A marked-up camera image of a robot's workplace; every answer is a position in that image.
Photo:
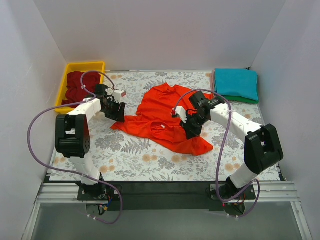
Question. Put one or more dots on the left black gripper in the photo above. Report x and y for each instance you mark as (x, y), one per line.
(116, 111)

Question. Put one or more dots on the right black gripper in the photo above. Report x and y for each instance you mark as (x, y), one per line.
(191, 125)

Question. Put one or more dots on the orange t shirt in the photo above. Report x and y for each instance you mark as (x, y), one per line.
(154, 121)

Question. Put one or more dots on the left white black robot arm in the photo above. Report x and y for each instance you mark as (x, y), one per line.
(72, 135)

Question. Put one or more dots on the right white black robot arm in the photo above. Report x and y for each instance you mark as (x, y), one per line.
(262, 147)

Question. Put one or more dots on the dark red t shirt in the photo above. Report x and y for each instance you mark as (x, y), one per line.
(75, 92)

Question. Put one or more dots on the folded green t shirt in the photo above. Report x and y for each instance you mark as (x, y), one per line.
(241, 99)

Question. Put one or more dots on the yellow plastic bin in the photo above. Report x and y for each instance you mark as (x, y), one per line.
(91, 67)

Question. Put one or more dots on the folded pink t shirt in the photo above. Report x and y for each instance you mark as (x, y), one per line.
(212, 82)

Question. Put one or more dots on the folded teal t shirt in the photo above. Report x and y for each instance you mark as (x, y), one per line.
(237, 83)

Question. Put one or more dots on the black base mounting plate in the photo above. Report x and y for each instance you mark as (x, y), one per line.
(169, 195)

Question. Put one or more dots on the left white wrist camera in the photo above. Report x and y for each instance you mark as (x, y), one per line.
(118, 95)

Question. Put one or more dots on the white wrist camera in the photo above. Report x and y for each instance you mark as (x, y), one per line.
(118, 95)
(179, 112)

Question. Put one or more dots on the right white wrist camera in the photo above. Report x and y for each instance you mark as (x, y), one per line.
(179, 112)

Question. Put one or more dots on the aluminium frame rail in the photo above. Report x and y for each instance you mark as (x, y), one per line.
(270, 210)

